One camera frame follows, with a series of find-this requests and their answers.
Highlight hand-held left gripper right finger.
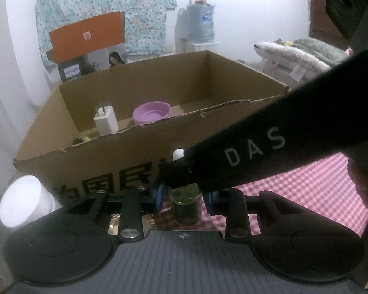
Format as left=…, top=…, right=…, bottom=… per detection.
left=204, top=188, right=313, bottom=243

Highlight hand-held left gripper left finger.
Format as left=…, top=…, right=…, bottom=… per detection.
left=63, top=182, right=165, bottom=243

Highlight green glass dropper bottle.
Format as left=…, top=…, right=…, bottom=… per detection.
left=170, top=148, right=203, bottom=225

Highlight brown cardboard box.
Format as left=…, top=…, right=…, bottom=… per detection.
left=13, top=50, right=292, bottom=196

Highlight purple plastic bowl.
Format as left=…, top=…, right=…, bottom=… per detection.
left=132, top=101, right=171, bottom=126

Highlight white charger adapter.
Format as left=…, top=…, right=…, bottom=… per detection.
left=93, top=106, right=119, bottom=136

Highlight person's right hand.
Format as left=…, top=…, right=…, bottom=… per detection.
left=346, top=156, right=368, bottom=230

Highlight pink checked tablecloth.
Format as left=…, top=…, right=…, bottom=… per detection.
left=153, top=151, right=368, bottom=238

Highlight folded plush blankets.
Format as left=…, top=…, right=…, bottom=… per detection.
left=254, top=37, right=355, bottom=82

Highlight white water dispenser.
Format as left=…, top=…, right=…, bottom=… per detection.
left=175, top=6, right=219, bottom=56

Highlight white cylindrical cup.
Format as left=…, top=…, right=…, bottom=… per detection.
left=0, top=174, right=60, bottom=229

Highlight blue water jug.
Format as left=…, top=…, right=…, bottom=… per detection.
left=186, top=2, right=217, bottom=42

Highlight brown wooden door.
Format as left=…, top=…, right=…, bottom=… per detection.
left=308, top=0, right=348, bottom=50

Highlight orange cardboard box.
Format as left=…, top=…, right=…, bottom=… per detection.
left=49, top=11, right=126, bottom=64

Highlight floral hanging cloth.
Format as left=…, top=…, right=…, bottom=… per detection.
left=35, top=0, right=177, bottom=65

